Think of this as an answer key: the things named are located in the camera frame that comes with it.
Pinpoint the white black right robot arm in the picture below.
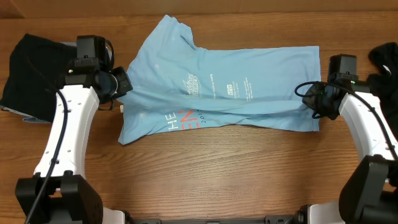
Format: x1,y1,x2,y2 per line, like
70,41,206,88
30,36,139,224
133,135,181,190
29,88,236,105
295,54,397,223

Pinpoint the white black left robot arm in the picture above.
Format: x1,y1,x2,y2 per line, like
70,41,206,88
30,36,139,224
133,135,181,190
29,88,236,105
15,35,133,224

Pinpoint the folded grey garment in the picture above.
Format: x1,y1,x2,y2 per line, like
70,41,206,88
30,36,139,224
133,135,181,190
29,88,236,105
1,106,52,124

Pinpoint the cardboard back wall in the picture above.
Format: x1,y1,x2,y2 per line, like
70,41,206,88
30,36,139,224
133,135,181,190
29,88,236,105
1,0,397,19

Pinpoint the light blue printed t-shirt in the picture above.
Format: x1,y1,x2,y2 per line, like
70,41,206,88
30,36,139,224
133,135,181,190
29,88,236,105
119,16,321,144

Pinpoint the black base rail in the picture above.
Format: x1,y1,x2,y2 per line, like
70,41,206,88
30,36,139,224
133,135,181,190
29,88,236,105
126,215,299,224

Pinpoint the folded black garment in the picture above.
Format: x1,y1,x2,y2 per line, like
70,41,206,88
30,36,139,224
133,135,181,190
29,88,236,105
1,34,76,122

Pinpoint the black t-shirt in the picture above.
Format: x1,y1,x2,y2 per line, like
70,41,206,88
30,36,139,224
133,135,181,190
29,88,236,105
367,42,397,139

